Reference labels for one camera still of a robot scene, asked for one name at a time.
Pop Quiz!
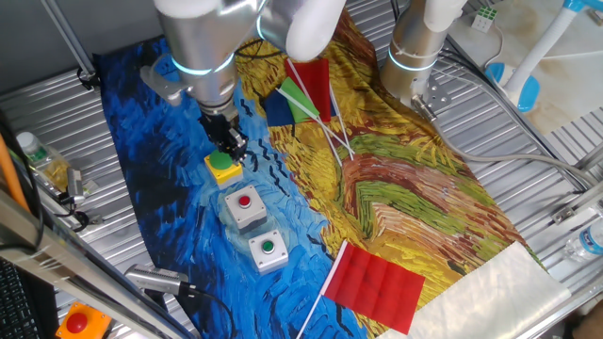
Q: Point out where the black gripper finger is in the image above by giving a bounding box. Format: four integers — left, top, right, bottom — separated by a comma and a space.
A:
230, 129, 250, 160
220, 134, 240, 164

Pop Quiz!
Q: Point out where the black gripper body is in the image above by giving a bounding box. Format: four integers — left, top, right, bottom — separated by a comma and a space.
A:
198, 112, 242, 151

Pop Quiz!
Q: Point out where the yellow box green mushroom button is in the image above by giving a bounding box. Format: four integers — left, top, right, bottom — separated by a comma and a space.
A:
204, 149, 245, 190

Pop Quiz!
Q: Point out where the grey box red button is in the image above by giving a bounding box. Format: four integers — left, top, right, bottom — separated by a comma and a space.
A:
223, 184, 269, 234

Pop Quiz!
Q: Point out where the small dark blue flag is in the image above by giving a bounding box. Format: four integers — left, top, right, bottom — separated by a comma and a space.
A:
262, 83, 355, 162

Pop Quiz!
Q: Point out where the small green flag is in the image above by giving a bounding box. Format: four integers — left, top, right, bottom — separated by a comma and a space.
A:
275, 76, 356, 156

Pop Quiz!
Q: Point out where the small red flag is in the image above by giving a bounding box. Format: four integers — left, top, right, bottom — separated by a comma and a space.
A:
284, 56, 344, 169

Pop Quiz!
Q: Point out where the grey box green button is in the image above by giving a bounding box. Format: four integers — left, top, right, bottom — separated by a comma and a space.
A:
248, 229, 290, 276

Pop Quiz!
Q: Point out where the silver ribbed handheld device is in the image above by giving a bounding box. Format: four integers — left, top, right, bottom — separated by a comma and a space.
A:
123, 263, 190, 297

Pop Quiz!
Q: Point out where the small silver clamp device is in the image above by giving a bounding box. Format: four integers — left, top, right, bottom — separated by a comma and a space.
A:
64, 167, 99, 207

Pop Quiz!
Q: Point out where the grey metal rod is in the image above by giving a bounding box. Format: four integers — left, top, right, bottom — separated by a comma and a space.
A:
40, 0, 99, 82

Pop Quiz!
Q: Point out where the painted landscape print cloth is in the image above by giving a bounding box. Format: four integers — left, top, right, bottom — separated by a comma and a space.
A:
92, 8, 547, 339

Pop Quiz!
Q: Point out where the plastic bottle yellow liquid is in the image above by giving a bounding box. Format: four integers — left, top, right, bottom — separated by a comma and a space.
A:
15, 131, 72, 192

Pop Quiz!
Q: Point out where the large red flag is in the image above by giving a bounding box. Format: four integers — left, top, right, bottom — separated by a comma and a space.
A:
295, 238, 427, 339

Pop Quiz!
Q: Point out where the orange pole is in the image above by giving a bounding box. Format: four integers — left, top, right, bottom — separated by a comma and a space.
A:
0, 134, 30, 213

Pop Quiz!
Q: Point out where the orange emergency stop box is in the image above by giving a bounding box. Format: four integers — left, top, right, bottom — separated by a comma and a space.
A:
55, 300, 113, 339

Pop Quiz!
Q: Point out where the black keyboard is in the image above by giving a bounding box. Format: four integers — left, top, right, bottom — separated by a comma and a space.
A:
0, 257, 60, 339

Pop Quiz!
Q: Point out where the rubik's cube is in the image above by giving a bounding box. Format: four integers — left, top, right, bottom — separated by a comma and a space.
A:
471, 5, 498, 33

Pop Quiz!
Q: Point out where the white marbled sheet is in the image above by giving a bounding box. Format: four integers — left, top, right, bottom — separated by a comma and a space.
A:
376, 240, 573, 339

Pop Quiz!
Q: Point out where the white and blue desk lamp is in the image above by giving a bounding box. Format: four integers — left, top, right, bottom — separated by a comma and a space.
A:
484, 0, 603, 113

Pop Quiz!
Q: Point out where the water bottle blue label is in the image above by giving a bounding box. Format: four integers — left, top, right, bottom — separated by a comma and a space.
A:
562, 220, 603, 264

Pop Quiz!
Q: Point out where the wrist camera with silver bracket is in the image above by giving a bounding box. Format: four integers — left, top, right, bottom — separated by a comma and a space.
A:
139, 52, 187, 107

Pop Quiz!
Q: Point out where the black device cable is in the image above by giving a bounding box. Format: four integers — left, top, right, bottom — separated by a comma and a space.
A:
177, 281, 237, 339

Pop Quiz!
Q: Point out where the thick black side cable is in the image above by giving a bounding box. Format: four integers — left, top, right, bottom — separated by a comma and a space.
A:
0, 110, 46, 253

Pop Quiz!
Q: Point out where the aluminium frame beam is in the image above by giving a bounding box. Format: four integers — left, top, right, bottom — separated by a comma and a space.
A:
0, 187, 195, 339

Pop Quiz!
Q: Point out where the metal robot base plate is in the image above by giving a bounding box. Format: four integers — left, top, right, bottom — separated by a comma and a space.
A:
413, 74, 453, 113

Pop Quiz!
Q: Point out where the grey corrugated hose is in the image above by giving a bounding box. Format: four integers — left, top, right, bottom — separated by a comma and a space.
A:
412, 93, 598, 187

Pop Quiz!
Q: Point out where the black base cable bundle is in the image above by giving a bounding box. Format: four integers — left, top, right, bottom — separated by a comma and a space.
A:
440, 35, 588, 192

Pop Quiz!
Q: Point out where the aluminium profile bracket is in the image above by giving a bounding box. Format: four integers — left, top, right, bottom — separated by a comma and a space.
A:
550, 181, 603, 226

